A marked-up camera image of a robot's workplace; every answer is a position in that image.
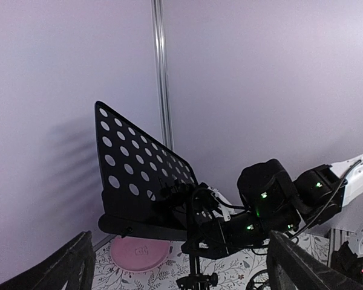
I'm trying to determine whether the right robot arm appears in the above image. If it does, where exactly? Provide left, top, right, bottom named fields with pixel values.
left=191, top=154, right=363, bottom=259

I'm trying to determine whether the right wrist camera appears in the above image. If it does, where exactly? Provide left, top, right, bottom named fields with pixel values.
left=199, top=182, right=235, bottom=222

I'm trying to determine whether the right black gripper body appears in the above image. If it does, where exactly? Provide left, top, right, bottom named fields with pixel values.
left=198, top=212, right=269, bottom=259

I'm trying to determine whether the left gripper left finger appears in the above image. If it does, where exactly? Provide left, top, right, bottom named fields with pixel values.
left=0, top=231, right=96, bottom=289

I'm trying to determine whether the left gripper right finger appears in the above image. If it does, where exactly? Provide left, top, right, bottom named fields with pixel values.
left=266, top=231, right=363, bottom=290

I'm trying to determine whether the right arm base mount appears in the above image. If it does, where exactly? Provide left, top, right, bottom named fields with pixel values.
left=330, top=241, right=363, bottom=285

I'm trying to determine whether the black tripod music stand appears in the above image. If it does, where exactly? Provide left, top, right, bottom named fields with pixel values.
left=94, top=101, right=218, bottom=289

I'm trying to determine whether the black tripod shock-mount stand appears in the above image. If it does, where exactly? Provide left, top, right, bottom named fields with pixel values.
left=246, top=269, right=270, bottom=290

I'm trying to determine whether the pink plastic plate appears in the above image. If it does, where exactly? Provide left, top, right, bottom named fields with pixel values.
left=110, top=237, right=171, bottom=272

